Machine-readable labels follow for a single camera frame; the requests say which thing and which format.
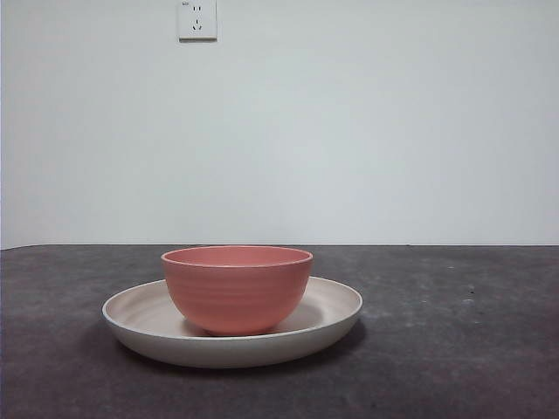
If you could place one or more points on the white wall socket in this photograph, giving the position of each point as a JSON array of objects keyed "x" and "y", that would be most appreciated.
[{"x": 198, "y": 22}]

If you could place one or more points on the red ribbed bowl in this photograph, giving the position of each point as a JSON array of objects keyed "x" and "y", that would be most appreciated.
[{"x": 238, "y": 297}]

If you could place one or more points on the white round plate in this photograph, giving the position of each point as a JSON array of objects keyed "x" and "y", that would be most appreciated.
[{"x": 144, "y": 331}]

